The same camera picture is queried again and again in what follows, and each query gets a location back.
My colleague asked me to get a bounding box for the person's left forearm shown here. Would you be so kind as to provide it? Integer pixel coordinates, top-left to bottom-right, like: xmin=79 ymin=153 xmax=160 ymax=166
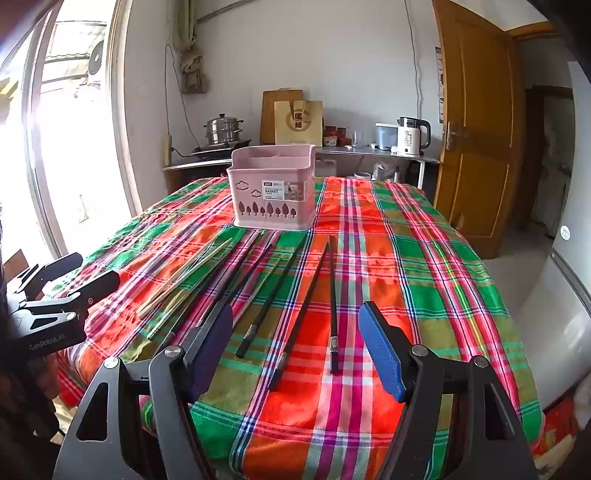
xmin=0 ymin=362 xmax=63 ymax=480

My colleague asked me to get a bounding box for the translucent blue plastic container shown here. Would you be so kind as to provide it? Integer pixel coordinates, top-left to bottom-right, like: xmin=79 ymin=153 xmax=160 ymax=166
xmin=375 ymin=122 xmax=399 ymax=151

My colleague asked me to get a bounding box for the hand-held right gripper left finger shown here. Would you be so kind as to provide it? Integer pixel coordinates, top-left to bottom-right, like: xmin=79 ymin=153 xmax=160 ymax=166
xmin=53 ymin=300 xmax=234 ymax=480

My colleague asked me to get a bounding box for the white electric kettle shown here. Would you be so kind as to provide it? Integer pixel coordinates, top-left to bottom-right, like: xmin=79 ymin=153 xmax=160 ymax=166
xmin=395 ymin=117 xmax=432 ymax=158

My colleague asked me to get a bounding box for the plaid tablecloth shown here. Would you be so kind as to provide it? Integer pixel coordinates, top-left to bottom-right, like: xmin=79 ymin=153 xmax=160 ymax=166
xmin=55 ymin=175 xmax=544 ymax=480

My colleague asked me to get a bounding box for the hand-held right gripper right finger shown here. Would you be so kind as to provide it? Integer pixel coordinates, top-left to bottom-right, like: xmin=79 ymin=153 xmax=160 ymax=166
xmin=358 ymin=301 xmax=539 ymax=480

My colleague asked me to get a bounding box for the grey wall cable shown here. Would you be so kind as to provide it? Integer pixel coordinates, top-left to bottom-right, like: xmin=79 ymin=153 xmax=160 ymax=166
xmin=403 ymin=0 xmax=424 ymax=119

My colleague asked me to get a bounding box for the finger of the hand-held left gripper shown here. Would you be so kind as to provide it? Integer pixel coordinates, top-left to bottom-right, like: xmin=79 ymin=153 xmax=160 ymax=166
xmin=7 ymin=252 xmax=84 ymax=301
xmin=9 ymin=270 xmax=121 ymax=326

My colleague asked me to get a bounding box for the pink plastic utensil basket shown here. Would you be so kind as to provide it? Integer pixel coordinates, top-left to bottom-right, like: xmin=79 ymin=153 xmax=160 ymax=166
xmin=226 ymin=144 xmax=317 ymax=230

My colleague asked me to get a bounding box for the window frame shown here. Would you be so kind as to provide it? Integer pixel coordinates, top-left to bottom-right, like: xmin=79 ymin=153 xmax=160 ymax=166
xmin=0 ymin=0 xmax=145 ymax=278

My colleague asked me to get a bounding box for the black induction cooker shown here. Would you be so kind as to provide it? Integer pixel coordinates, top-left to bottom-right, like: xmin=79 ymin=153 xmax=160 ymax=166
xmin=191 ymin=139 xmax=253 ymax=160

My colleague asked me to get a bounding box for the red box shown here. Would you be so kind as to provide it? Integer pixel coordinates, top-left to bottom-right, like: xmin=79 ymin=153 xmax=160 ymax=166
xmin=530 ymin=396 xmax=579 ymax=463

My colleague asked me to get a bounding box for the tied beige curtain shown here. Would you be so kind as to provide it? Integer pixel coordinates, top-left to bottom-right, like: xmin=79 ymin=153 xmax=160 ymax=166
xmin=173 ymin=0 xmax=206 ymax=96

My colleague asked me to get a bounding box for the wooden door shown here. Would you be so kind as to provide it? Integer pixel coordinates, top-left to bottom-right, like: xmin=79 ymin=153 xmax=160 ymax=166
xmin=431 ymin=0 xmax=522 ymax=260

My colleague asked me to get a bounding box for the brass door handle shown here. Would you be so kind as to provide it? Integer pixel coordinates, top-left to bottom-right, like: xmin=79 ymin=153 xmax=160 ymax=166
xmin=445 ymin=121 xmax=470 ymax=150

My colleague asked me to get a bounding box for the black wall cable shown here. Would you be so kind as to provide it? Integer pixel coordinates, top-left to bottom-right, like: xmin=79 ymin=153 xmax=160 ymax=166
xmin=165 ymin=41 xmax=197 ymax=158

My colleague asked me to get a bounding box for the wall calendar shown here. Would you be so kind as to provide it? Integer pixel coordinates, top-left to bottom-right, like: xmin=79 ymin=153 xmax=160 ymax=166
xmin=434 ymin=45 xmax=445 ymax=124

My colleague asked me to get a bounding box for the steel kitchen table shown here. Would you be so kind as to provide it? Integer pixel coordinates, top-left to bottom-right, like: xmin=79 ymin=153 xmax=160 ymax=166
xmin=316 ymin=143 xmax=441 ymax=192

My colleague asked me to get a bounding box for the silver refrigerator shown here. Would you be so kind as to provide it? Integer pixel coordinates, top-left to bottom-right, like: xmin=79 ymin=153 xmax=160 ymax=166
xmin=513 ymin=60 xmax=591 ymax=412

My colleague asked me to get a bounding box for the grey wall pipe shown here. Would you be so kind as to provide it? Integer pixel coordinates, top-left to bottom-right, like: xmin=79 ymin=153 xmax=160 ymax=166
xmin=196 ymin=0 xmax=242 ymax=22

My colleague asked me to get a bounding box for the low steel shelf table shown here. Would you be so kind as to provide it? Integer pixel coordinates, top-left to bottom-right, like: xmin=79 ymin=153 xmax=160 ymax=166
xmin=163 ymin=156 xmax=234 ymax=186

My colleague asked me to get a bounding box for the steel steamer pot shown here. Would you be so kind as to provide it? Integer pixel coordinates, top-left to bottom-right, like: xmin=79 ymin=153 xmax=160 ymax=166
xmin=205 ymin=114 xmax=245 ymax=147

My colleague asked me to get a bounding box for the tan paper bag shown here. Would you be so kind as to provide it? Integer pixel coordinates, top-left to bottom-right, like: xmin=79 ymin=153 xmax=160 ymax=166
xmin=274 ymin=100 xmax=324 ymax=147

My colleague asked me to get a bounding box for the wooden cutting board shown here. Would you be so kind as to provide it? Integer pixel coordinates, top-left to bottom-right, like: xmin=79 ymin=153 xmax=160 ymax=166
xmin=260 ymin=89 xmax=304 ymax=145

